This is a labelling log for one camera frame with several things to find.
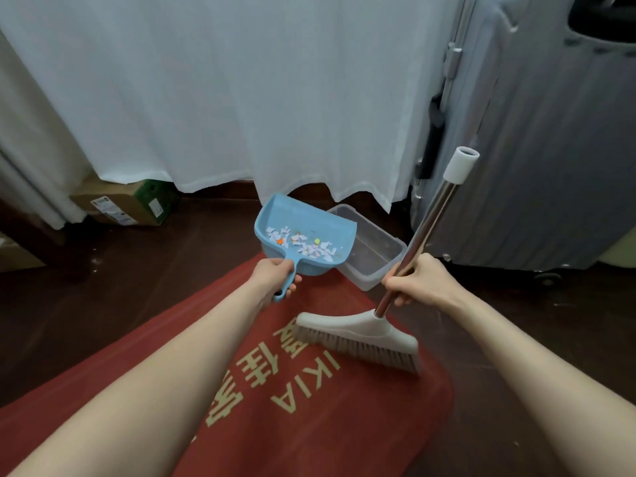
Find red doormat gold lettering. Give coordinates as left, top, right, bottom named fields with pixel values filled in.
left=0, top=252, right=456, bottom=477

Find cardboard box with green side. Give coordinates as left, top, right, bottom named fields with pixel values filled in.
left=69, top=173, right=180, bottom=228

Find beige curtain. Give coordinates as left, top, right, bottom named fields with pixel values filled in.
left=0, top=29, right=95, bottom=229

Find silver ribbed suitcase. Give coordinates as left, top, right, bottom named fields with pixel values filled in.
left=409, top=0, right=636, bottom=286

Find person's left hand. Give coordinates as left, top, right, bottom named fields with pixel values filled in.
left=246, top=256, right=303, bottom=309

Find blue plastic dustpan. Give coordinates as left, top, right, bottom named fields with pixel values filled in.
left=254, top=194, right=358, bottom=303

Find white broom with metal handle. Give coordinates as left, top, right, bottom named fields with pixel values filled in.
left=290, top=146, right=480, bottom=376

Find person's right hand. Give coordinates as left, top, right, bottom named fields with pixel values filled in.
left=381, top=252, right=468, bottom=311

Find white paper scraps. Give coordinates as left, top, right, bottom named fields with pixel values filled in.
left=266, top=225, right=339, bottom=264

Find person's left forearm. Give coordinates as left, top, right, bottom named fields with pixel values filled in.
left=9, top=280, right=272, bottom=477

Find person's right forearm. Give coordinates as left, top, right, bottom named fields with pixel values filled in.
left=442, top=288, right=636, bottom=477

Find clear plastic storage bin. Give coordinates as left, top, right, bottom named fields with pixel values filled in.
left=325, top=204, right=408, bottom=292

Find white curtain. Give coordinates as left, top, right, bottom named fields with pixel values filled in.
left=0, top=0, right=463, bottom=214

